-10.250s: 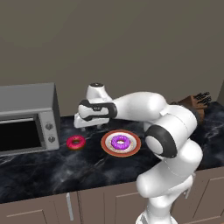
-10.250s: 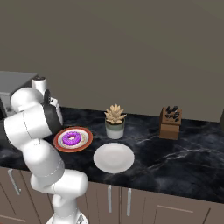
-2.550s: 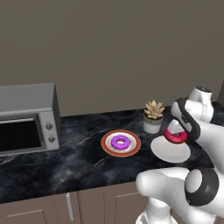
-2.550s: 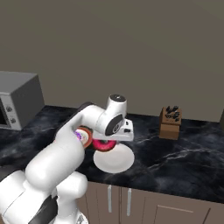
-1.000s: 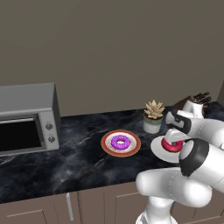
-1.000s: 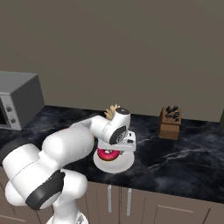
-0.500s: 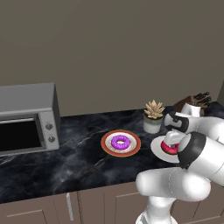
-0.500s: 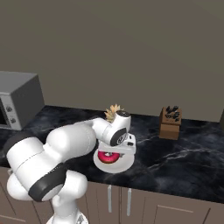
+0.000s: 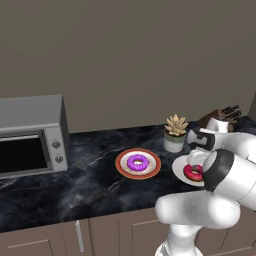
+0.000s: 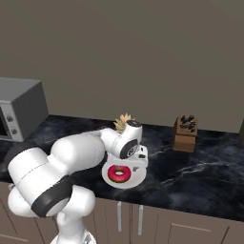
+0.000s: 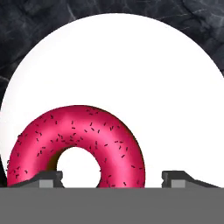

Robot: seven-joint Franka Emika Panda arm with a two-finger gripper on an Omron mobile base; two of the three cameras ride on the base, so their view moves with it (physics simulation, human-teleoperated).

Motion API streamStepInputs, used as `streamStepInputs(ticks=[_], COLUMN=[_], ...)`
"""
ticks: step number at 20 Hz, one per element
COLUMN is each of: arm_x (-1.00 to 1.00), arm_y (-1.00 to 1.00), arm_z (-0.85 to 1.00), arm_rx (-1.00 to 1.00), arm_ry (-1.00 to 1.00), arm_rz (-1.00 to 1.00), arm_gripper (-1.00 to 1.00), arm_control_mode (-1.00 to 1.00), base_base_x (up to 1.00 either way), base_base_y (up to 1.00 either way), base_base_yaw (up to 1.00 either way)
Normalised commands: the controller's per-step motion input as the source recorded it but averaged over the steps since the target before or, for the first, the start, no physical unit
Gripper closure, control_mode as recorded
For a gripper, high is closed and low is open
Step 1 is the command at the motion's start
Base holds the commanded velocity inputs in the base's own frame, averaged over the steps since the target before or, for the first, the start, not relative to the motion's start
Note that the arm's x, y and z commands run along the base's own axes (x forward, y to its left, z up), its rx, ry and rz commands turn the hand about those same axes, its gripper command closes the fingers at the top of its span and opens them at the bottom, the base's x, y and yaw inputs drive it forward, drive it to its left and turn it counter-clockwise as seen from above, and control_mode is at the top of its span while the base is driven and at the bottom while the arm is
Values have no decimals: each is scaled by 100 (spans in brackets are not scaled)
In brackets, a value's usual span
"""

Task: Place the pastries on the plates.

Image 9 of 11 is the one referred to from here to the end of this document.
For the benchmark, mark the brown knife block with knives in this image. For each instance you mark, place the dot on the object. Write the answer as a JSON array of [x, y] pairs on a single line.
[[208, 116]]

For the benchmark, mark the white plate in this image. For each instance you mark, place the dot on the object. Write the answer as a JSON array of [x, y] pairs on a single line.
[[178, 166]]

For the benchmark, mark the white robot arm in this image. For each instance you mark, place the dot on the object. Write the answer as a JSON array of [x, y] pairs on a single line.
[[200, 210]]

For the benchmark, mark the grey toaster oven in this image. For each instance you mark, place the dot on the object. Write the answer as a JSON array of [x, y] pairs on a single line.
[[31, 110]]

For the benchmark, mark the narrow brown cupboard panel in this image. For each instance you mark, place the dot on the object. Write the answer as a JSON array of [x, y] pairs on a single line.
[[105, 236]]

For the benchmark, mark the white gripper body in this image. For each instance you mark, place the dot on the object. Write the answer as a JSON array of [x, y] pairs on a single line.
[[196, 157]]

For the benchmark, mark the grey oven knob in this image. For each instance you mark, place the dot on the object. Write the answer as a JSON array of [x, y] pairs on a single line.
[[56, 144], [59, 159]]

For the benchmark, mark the black glass oven door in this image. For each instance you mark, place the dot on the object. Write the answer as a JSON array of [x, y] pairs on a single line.
[[20, 155]]

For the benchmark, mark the orange rimmed plate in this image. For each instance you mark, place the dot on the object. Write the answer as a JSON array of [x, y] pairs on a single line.
[[121, 165]]

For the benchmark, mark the beige succulent in white pot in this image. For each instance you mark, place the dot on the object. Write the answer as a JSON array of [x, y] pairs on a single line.
[[174, 140]]

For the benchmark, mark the red frosted doughnut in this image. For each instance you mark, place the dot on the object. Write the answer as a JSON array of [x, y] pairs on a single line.
[[190, 173]]

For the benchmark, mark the purple frosted doughnut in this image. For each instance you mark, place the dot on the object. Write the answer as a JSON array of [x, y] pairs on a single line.
[[131, 162]]

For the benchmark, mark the brown cupboard door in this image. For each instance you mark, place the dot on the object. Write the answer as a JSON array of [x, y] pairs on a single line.
[[140, 236], [40, 241], [233, 233]]

